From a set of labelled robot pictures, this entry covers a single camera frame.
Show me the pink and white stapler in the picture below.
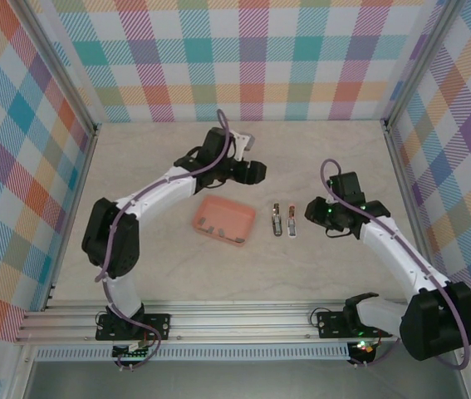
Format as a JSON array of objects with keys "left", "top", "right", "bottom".
[{"left": 286, "top": 203, "right": 299, "bottom": 241}]

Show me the grey metal stapler part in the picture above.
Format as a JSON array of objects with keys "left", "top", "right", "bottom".
[{"left": 270, "top": 201, "right": 285, "bottom": 239}]

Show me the pink plastic tray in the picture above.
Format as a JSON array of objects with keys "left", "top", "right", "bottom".
[{"left": 190, "top": 195, "right": 257, "bottom": 249}]

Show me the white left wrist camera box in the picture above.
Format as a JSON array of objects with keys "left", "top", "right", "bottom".
[{"left": 231, "top": 131, "right": 257, "bottom": 162}]

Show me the aluminium side rail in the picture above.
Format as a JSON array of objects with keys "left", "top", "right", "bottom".
[
  {"left": 383, "top": 122, "right": 444, "bottom": 304},
  {"left": 43, "top": 124, "right": 102, "bottom": 312}
]

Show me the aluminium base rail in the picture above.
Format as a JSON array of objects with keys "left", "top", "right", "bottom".
[{"left": 14, "top": 301, "right": 471, "bottom": 345}]

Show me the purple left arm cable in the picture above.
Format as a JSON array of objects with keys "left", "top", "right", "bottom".
[{"left": 93, "top": 108, "right": 236, "bottom": 370}]

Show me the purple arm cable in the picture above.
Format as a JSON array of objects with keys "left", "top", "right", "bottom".
[
  {"left": 93, "top": 108, "right": 236, "bottom": 370},
  {"left": 320, "top": 157, "right": 471, "bottom": 372}
]

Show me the aluminium corner post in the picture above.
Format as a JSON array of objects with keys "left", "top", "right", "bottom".
[
  {"left": 17, "top": 0, "right": 102, "bottom": 136},
  {"left": 379, "top": 0, "right": 465, "bottom": 131}
]

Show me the white slotted cable duct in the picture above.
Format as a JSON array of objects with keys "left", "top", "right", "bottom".
[{"left": 34, "top": 344, "right": 351, "bottom": 362}]

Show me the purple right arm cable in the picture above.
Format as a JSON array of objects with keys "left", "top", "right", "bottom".
[{"left": 320, "top": 157, "right": 471, "bottom": 372}]

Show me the grey metal base plate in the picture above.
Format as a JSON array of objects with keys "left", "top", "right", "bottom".
[{"left": 22, "top": 359, "right": 469, "bottom": 399}]

